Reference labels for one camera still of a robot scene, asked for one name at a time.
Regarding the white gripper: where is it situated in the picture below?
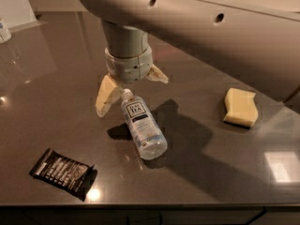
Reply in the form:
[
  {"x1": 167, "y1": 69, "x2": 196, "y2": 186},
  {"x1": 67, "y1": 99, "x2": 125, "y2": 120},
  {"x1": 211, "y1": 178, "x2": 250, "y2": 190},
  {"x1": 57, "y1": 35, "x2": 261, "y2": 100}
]
[{"x1": 96, "y1": 47, "x2": 169, "y2": 117}]

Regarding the clear blue plastic tea bottle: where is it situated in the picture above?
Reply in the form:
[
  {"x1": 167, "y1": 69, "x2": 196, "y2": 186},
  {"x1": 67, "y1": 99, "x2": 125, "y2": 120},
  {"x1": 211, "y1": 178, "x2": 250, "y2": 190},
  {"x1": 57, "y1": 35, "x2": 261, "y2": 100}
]
[{"x1": 121, "y1": 89, "x2": 168, "y2": 160}]

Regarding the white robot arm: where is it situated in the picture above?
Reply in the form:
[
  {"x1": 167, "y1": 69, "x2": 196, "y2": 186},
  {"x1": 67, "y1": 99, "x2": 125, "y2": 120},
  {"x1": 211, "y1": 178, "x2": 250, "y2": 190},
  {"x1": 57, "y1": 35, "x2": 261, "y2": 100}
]
[{"x1": 80, "y1": 0, "x2": 300, "y2": 113}]

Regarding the black snack wrapper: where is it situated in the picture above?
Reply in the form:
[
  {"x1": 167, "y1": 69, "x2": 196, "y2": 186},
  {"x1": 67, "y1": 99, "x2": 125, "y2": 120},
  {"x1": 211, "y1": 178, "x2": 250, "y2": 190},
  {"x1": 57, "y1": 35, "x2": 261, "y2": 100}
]
[{"x1": 29, "y1": 148, "x2": 98, "y2": 201}]

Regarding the yellow sponge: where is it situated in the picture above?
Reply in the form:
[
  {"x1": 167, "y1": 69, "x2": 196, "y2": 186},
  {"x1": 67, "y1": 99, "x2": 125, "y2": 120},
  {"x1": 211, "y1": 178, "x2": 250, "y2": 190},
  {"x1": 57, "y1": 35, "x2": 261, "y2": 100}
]
[{"x1": 223, "y1": 88, "x2": 258, "y2": 128}]

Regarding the white container at left edge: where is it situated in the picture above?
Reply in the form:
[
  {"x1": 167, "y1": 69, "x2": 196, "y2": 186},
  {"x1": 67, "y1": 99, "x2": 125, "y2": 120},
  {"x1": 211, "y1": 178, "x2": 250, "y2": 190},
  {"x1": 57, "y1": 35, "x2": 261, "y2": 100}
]
[{"x1": 0, "y1": 17, "x2": 12, "y2": 44}]

